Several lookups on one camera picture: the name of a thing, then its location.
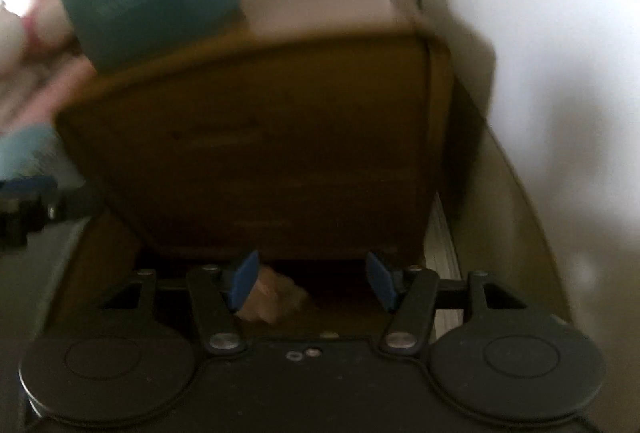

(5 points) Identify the light blue cloth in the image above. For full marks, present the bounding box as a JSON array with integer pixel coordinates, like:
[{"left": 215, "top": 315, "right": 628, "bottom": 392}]
[{"left": 0, "top": 122, "right": 57, "bottom": 181}]

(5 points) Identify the pink paper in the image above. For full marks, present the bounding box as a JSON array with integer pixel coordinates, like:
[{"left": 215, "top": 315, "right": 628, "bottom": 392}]
[{"left": 235, "top": 265, "right": 312, "bottom": 326}]

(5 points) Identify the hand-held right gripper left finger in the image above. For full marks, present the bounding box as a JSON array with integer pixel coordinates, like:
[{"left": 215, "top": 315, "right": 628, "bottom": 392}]
[{"left": 100, "top": 250, "right": 262, "bottom": 357}]

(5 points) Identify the pink and white plush toy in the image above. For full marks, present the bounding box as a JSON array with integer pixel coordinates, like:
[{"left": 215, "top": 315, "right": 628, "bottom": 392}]
[{"left": 0, "top": 0, "right": 77, "bottom": 64}]

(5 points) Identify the wooden nightstand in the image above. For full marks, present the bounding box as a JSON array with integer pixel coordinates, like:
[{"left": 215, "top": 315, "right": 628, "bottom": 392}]
[{"left": 54, "top": 0, "right": 457, "bottom": 329}]

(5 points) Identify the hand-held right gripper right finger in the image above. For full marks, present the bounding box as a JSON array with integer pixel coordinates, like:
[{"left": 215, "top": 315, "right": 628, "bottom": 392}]
[{"left": 365, "top": 252, "right": 530, "bottom": 357}]

